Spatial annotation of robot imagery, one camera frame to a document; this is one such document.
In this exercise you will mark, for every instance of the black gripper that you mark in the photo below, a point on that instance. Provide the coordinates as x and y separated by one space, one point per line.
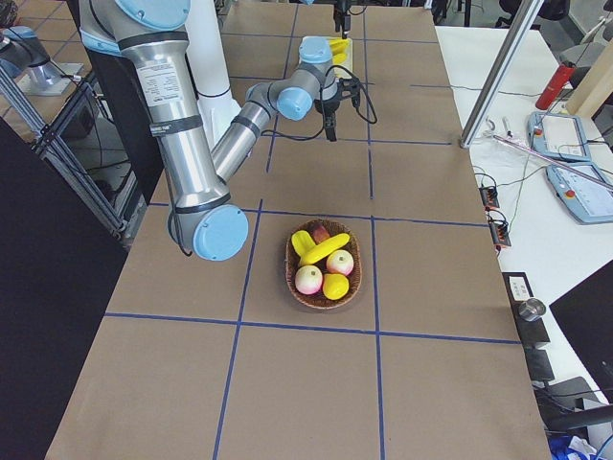
329 106
341 9

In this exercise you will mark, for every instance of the aluminium frame post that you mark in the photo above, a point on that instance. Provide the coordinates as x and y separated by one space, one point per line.
526 14

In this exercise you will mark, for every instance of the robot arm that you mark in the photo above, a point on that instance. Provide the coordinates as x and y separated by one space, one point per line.
328 3
204 135

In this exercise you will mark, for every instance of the teach pendant near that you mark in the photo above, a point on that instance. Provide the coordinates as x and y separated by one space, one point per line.
577 189

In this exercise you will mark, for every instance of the white bear tray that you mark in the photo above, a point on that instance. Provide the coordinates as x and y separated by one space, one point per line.
322 50

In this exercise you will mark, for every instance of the long metal grabber stick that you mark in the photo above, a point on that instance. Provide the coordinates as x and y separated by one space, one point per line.
512 143

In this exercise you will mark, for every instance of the brown wicker basket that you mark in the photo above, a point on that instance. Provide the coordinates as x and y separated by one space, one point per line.
318 301

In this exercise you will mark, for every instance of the yellow banana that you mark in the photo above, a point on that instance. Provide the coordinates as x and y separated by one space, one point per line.
325 248

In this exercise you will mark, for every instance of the pink white peach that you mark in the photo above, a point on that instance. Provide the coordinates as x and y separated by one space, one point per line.
308 279

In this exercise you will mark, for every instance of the teach pendant far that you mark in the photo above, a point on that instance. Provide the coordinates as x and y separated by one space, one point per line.
558 136

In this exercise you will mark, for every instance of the teach pendant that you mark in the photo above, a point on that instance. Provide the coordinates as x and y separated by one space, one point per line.
558 136
577 189

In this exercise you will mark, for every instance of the black monitor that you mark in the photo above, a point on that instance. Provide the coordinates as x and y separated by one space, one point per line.
584 314

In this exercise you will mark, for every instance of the small metal cup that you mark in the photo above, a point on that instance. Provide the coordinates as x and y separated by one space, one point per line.
531 309

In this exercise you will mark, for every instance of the red bottle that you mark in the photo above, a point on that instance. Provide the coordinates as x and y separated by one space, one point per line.
553 88

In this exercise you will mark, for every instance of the yellow starfruit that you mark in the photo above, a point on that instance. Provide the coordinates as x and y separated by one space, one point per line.
302 242

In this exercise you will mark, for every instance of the yellow lemon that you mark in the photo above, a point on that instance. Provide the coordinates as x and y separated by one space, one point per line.
335 286

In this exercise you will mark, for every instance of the yellow banana basket edge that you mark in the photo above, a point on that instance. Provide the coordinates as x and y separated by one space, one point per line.
340 59

